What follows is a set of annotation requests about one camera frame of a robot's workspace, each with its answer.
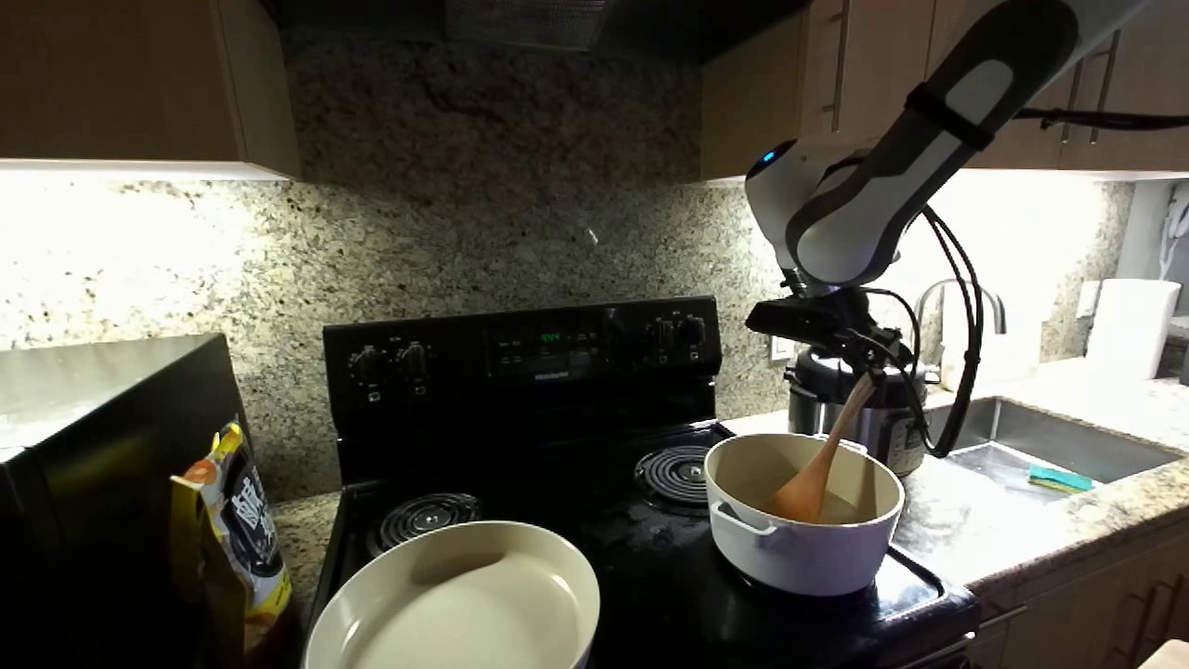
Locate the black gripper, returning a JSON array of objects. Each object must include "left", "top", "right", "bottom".
[{"left": 793, "top": 313, "right": 918, "bottom": 400}]

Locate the wooden spoon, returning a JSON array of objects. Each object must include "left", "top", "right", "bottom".
[{"left": 769, "top": 367, "right": 879, "bottom": 524}]

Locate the white pot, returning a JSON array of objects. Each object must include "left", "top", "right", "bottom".
[{"left": 697, "top": 427, "right": 909, "bottom": 603}]

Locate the silver black pressure cooker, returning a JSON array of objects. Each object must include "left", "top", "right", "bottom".
[{"left": 784, "top": 346, "right": 934, "bottom": 483}]

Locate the chrome faucet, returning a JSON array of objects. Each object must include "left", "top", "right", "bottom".
[{"left": 913, "top": 276, "right": 1009, "bottom": 378}]

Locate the steel kitchen sink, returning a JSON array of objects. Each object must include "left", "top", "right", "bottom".
[{"left": 923, "top": 395, "right": 1189, "bottom": 492}]

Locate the green sponge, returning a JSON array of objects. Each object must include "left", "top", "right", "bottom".
[{"left": 1027, "top": 466, "right": 1103, "bottom": 499}]

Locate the white paper towel roll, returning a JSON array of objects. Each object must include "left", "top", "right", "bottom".
[{"left": 1084, "top": 276, "right": 1184, "bottom": 384}]

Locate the wooden base cabinet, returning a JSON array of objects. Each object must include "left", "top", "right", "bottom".
[{"left": 963, "top": 503, "right": 1189, "bottom": 669}]

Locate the black electric stove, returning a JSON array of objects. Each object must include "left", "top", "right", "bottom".
[{"left": 305, "top": 295, "right": 983, "bottom": 669}]

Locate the white shallow round pan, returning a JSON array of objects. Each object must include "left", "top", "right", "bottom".
[{"left": 301, "top": 518, "right": 607, "bottom": 669}]

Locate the range hood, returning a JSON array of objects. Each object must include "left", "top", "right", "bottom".
[{"left": 442, "top": 0, "right": 614, "bottom": 56}]

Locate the yellow black snack bag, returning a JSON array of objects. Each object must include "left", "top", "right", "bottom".
[{"left": 167, "top": 416, "right": 301, "bottom": 663}]

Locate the black microwave oven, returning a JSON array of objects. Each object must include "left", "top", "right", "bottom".
[{"left": 0, "top": 328, "right": 308, "bottom": 669}]

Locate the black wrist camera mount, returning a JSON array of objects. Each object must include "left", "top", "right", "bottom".
[{"left": 742, "top": 286, "right": 874, "bottom": 341}]

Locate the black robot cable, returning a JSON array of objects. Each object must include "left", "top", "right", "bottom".
[{"left": 909, "top": 202, "right": 992, "bottom": 462}]

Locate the black strap on forearm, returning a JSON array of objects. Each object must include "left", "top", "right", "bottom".
[{"left": 903, "top": 82, "right": 1001, "bottom": 157}]

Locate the wooden wall cabinet with handles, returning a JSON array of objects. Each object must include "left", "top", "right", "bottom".
[{"left": 696, "top": 0, "right": 1189, "bottom": 185}]

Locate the metal cabinet door handle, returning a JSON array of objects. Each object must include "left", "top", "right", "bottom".
[
  {"left": 817, "top": 0, "right": 854, "bottom": 139},
  {"left": 1058, "top": 25, "right": 1126, "bottom": 150}
]

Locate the thin black cable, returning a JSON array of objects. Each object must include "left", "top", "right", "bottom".
[{"left": 1009, "top": 105, "right": 1189, "bottom": 139}]

